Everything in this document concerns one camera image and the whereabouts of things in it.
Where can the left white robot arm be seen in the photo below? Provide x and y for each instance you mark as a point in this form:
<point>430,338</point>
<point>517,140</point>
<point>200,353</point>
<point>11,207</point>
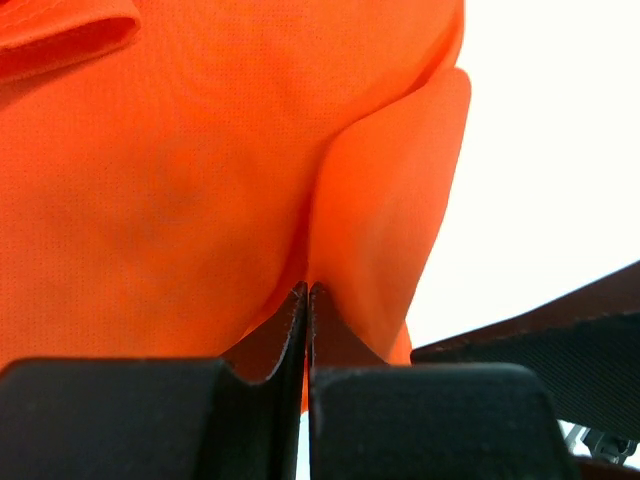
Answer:
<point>550,394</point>

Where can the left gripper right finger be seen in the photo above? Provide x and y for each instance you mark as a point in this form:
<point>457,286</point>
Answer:
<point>370,420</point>

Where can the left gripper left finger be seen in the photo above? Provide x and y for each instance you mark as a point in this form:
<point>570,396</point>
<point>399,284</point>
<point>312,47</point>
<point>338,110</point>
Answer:
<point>235,416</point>

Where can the orange t shirt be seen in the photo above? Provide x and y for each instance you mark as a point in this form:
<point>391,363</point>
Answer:
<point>171,169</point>

